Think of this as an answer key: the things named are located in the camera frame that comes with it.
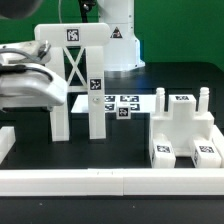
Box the white chair seat part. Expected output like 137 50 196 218
149 87 214 157

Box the white chair back long part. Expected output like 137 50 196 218
34 23 110 140

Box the white left rail block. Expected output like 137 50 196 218
0 126 16 164

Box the white rail block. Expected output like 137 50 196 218
212 125 224 168
0 126 16 164

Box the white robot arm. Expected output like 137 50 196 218
0 0 145 77

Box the grey thin cable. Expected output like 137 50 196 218
57 0 64 24

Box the white marker sheet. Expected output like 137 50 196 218
71 94 156 113

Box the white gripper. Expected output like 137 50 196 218
0 63 67 110

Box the white right rail block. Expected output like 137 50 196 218
212 125 224 168

